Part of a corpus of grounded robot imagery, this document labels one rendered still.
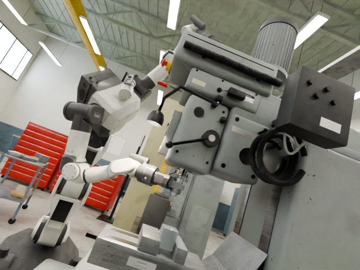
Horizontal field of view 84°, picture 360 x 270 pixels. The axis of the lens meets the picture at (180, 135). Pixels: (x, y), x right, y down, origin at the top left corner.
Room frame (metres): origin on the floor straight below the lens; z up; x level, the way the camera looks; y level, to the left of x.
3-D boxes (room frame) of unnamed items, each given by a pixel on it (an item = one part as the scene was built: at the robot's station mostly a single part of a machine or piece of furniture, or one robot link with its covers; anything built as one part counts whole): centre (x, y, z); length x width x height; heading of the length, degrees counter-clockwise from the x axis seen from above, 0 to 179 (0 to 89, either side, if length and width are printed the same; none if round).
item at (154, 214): (1.26, -0.02, 1.06); 0.22 x 0.12 x 0.20; 177
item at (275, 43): (0.91, -0.31, 2.05); 0.20 x 0.20 x 0.32
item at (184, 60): (0.90, -0.08, 1.81); 0.47 x 0.26 x 0.16; 94
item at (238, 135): (0.91, -0.26, 1.47); 0.24 x 0.19 x 0.26; 4
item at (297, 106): (0.58, -0.39, 1.62); 0.20 x 0.09 x 0.21; 94
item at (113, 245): (0.72, -0.05, 1.01); 0.35 x 0.15 x 0.11; 95
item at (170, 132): (0.89, 0.05, 1.45); 0.04 x 0.04 x 0.21; 4
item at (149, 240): (0.72, -0.02, 1.05); 0.15 x 0.06 x 0.04; 5
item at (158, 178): (0.92, 0.02, 1.23); 0.13 x 0.12 x 0.10; 165
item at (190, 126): (0.90, -0.07, 1.47); 0.21 x 0.19 x 0.32; 4
